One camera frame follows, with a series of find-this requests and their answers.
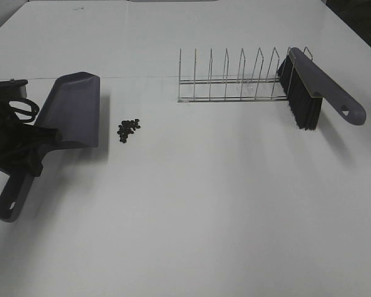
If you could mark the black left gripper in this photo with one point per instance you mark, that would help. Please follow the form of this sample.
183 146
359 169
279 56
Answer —
22 145

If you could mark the grey plastic dustpan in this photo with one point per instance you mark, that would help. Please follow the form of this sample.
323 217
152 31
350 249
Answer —
73 108

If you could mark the pile of coffee beans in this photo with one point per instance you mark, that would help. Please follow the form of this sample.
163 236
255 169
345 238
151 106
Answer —
126 128

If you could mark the grey hand brush black bristles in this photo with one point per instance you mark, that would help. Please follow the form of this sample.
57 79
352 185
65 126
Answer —
307 86

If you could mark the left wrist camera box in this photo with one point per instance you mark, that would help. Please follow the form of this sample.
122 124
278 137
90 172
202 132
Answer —
11 89

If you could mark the chrome wire dish rack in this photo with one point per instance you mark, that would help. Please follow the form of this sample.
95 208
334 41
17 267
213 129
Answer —
243 81

